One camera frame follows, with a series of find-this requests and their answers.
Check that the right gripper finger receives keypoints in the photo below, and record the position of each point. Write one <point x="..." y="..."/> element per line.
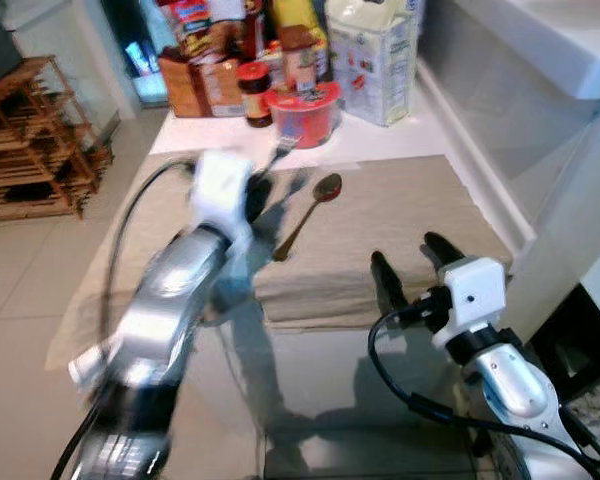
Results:
<point x="388" y="282"/>
<point x="443" y="252"/>

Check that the silver metal fork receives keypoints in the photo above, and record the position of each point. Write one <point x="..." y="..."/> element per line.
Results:
<point x="285" y="147"/>

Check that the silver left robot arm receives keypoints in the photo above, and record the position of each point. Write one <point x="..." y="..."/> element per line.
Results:
<point x="165" y="300"/>

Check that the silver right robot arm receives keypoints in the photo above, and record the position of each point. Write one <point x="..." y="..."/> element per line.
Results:
<point x="515" y="390"/>

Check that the brown bowled spoon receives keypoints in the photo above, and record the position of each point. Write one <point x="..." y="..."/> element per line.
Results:
<point x="328" y="187"/>

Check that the red instant noodle cup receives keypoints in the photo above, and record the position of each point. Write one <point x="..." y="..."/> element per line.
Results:
<point x="305" y="120"/>

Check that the dark jar with red lid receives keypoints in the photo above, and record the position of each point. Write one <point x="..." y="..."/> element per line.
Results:
<point x="255" y="100"/>

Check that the brown cardboard food box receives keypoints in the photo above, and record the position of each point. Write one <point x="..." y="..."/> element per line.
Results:
<point x="195" y="90"/>

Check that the jar with brown lid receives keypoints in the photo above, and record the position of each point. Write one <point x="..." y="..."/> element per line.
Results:
<point x="300" y="60"/>

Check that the black low shelf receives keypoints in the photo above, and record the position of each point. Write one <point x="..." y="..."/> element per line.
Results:
<point x="570" y="340"/>

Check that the large white paper sack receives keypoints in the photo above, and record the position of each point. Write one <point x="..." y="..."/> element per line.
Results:
<point x="370" y="70"/>

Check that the red brown snack bag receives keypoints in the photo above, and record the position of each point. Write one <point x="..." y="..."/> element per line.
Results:
<point x="195" y="25"/>

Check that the yellow food bag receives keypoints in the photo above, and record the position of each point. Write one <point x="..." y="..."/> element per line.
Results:
<point x="295" y="12"/>

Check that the white crumpled rag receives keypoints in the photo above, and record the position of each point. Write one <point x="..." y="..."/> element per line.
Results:
<point x="598" y="405"/>

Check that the brown wooden shelf rack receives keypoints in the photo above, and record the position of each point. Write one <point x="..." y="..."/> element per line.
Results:
<point x="30" y="150"/>

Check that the white raised counter ledge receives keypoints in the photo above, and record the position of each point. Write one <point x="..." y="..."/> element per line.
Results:
<point x="550" y="40"/>

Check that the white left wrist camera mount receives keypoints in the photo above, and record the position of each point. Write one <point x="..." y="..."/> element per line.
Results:
<point x="220" y="185"/>

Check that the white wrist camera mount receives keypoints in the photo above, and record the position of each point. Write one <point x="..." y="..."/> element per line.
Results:
<point x="475" y="295"/>
<point x="220" y="185"/>

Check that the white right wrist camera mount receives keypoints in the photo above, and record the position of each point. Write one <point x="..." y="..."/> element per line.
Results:
<point x="475" y="295"/>

